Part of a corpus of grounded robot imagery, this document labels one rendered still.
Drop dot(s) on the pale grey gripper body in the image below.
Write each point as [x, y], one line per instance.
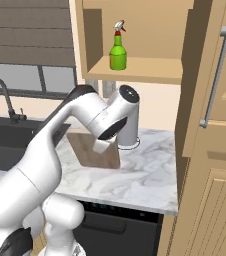
[102, 146]

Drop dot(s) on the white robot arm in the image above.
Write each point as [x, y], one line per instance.
[41, 156]

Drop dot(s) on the brown wooden cutting board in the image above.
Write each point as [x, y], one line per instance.
[88, 155]

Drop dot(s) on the green spray bottle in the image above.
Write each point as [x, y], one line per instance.
[118, 55]

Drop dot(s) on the dark sink basin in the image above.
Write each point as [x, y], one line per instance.
[5, 146]

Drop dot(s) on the dark grey sink tap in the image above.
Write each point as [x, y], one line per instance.
[5, 95]

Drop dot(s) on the light wood cabinet door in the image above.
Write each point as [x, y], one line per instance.
[198, 66]

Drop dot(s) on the light wood tall cabinet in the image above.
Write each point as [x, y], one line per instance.
[211, 206]

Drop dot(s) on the black dishwasher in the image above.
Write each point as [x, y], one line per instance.
[118, 233]

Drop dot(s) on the grey window blind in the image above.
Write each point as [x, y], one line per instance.
[28, 31]

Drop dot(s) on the window with dark frame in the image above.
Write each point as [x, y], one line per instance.
[56, 78]

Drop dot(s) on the light wood wall cabinet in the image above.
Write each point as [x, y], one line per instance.
[145, 40]

